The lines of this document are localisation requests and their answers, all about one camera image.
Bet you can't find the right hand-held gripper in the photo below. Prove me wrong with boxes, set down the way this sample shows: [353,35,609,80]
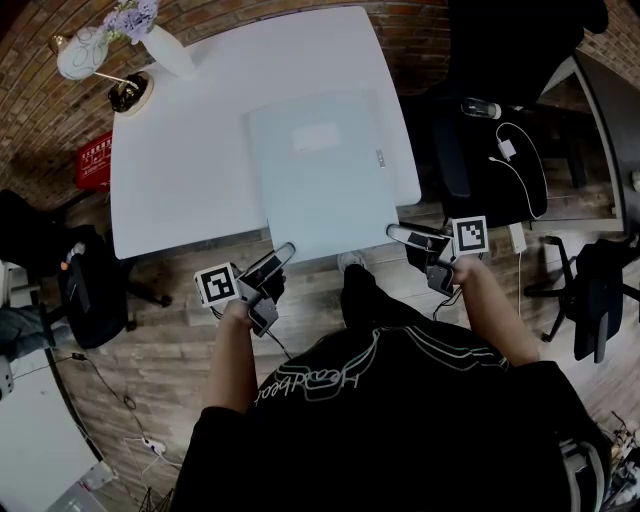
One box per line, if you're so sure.
[385,215,489,297]

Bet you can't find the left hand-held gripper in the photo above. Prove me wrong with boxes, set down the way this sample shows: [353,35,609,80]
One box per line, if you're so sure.
[194,242,297,339]

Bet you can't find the light blue folder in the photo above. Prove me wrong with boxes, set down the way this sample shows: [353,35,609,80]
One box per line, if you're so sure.
[243,89,401,265]

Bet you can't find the person's right forearm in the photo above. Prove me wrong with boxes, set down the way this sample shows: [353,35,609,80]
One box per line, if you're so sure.
[451,256,542,370]

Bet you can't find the person's left forearm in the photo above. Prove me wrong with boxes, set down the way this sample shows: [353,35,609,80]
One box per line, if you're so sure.
[201,298,260,415]

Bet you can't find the person's white shoe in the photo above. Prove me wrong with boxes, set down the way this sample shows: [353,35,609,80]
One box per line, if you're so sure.
[336,250,367,274]

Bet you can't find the person's black trouser leg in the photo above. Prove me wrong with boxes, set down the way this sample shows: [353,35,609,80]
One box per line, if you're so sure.
[339,263,431,334]

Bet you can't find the clear bottle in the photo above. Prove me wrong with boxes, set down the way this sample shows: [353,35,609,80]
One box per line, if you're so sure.
[460,96,503,121]

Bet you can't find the black swivel chair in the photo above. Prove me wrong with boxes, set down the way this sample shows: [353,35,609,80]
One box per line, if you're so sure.
[523,233,640,365]
[0,188,174,351]

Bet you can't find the large black office chair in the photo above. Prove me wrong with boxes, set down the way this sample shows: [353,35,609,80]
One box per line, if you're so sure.
[399,0,610,232]

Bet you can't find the red box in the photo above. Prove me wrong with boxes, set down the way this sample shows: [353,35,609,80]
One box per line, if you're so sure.
[74,130,114,193]

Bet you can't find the person's black printed shirt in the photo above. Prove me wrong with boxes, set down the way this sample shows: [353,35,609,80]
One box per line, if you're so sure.
[172,323,615,512]

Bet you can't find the white power strip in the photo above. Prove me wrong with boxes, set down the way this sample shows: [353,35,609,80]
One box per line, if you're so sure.
[124,434,169,457]

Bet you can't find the dark side desk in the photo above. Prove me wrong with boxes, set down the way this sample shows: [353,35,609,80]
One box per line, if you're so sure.
[573,48,640,236]

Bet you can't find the white vase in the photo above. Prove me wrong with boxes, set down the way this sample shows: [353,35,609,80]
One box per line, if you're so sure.
[141,24,197,81]

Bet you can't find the purple flowers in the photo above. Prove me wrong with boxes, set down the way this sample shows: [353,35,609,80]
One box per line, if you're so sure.
[101,0,161,46]

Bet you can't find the white globe desk lamp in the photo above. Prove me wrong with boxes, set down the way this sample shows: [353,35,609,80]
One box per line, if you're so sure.
[47,26,152,117]

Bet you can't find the white side desk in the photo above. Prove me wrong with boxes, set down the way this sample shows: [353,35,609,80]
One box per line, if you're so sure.
[0,348,104,512]

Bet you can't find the white charger with cable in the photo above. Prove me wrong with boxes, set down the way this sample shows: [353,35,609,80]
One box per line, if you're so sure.
[488,121,549,221]

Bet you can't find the black floor cable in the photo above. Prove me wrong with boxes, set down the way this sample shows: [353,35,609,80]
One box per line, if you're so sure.
[69,351,151,441]

